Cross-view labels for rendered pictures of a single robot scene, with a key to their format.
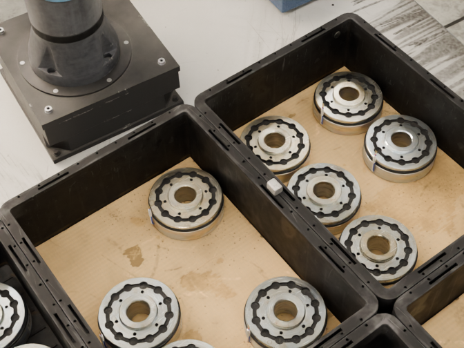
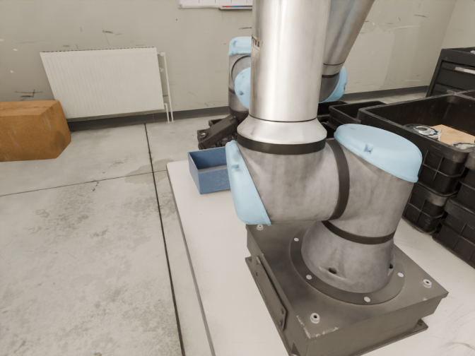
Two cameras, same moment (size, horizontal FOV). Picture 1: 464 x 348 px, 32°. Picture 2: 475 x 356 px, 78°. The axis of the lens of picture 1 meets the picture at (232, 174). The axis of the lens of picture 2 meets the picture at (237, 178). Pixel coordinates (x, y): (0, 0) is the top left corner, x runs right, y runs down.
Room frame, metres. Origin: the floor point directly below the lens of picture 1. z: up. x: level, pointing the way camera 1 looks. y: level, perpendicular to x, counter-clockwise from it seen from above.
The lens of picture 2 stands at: (1.09, 0.65, 1.19)
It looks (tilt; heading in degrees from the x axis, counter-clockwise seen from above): 32 degrees down; 281
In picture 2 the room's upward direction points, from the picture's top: straight up
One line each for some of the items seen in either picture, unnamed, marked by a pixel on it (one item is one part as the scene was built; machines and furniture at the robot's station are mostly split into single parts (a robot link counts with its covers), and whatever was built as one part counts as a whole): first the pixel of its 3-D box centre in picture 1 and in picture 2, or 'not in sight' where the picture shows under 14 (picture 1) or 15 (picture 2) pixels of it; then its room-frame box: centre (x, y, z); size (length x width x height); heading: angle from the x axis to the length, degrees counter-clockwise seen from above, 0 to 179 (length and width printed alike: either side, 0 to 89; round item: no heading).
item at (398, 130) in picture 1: (401, 139); (421, 129); (0.71, -0.24, 0.86); 0.05 x 0.05 x 0.01
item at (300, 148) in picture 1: (274, 143); not in sight; (0.72, -0.06, 0.86); 0.10 x 0.10 x 0.01
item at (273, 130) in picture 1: (274, 141); not in sight; (0.72, -0.06, 0.86); 0.05 x 0.05 x 0.01
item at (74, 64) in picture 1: (70, 32); (350, 236); (0.98, 0.25, 0.85); 0.15 x 0.15 x 0.10
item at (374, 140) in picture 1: (400, 142); (420, 131); (0.71, -0.24, 0.86); 0.10 x 0.10 x 0.01
